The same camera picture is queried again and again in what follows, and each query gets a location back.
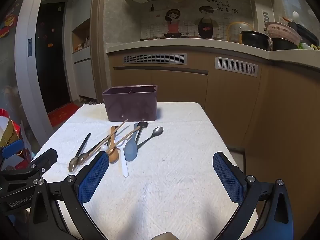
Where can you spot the cartoon wall poster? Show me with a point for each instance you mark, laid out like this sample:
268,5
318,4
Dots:
190,22

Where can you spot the black bowl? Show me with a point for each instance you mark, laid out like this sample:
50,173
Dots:
283,45

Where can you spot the grey kitchen countertop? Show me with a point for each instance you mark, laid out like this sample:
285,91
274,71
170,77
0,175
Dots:
175,45

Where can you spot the white plastic spoon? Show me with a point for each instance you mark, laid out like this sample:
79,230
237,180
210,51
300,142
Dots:
124,165

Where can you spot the small thin metal spoon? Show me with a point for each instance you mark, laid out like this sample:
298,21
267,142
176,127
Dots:
158,130

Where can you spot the white appliance with vent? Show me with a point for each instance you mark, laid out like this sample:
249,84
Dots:
263,7

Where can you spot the red floor mat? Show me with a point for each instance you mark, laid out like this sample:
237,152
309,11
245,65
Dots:
62,115

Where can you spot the short white vent grille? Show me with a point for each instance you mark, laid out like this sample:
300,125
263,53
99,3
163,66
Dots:
236,66

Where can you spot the purple utensil holder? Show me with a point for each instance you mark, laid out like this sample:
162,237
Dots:
130,105

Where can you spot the white cabinet with niche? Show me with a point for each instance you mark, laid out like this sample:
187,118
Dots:
81,62

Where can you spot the yellow-rimmed glass lid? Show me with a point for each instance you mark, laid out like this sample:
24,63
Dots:
237,31

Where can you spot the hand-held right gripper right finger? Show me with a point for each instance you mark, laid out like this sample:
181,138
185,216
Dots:
228,177

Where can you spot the wooden spoon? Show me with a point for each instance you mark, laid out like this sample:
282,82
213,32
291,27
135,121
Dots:
113,156

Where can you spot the black wok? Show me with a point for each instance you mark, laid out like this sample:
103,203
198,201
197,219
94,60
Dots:
255,38

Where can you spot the white textured table cloth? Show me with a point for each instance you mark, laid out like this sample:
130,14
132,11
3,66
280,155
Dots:
162,180

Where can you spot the green vegetables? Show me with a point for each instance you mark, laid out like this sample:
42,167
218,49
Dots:
308,46

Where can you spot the red and yellow box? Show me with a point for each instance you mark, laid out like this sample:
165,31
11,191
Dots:
6,130

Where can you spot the pink colander basket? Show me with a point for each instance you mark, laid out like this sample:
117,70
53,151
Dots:
282,30

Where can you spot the dark door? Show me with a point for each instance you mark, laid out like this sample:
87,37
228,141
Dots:
52,55

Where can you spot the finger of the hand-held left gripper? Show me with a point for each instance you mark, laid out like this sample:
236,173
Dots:
12,148
45,161

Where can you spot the light slippers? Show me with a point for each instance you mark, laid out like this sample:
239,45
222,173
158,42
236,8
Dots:
89,102

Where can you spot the grey refrigerator with stickers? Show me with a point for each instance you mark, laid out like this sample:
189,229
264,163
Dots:
23,80

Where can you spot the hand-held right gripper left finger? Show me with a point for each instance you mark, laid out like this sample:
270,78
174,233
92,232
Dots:
93,177

